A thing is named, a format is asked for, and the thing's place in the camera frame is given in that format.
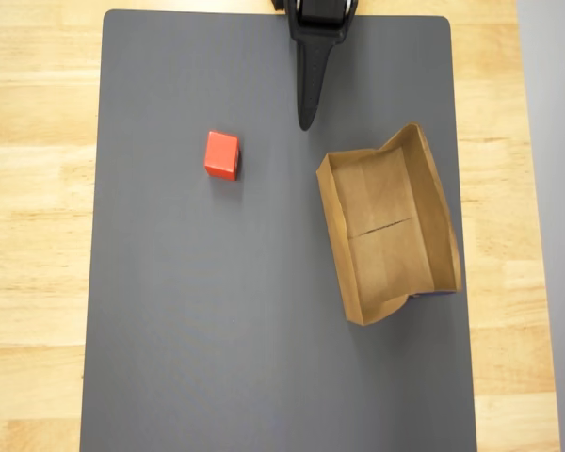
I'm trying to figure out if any red cube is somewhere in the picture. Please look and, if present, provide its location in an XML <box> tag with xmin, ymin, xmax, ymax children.
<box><xmin>202</xmin><ymin>130</ymin><xmax>241</xmax><ymax>182</ymax></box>

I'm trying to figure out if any brown paper box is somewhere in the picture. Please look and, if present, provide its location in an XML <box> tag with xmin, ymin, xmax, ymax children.
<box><xmin>315</xmin><ymin>121</ymin><xmax>464</xmax><ymax>327</ymax></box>

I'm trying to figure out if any dark grey rectangular mat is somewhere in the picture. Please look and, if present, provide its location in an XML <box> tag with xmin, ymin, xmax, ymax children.
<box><xmin>78</xmin><ymin>8</ymin><xmax>477</xmax><ymax>452</ymax></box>

